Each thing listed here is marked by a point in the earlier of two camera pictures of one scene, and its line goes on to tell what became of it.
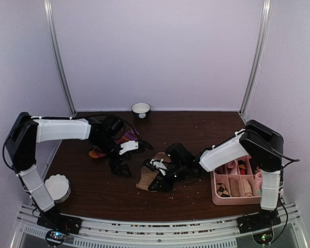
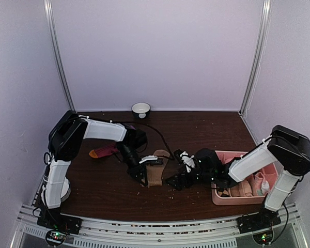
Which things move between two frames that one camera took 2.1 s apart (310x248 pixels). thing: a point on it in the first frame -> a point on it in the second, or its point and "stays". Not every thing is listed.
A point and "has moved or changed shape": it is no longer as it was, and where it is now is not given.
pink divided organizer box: x=237 y=183 stays
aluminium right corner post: x=264 y=28 stays
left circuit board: x=56 y=236 stays
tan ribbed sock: x=148 y=175 has moved or changed shape
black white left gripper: x=115 y=170 -> x=134 y=171
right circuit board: x=263 y=238 stays
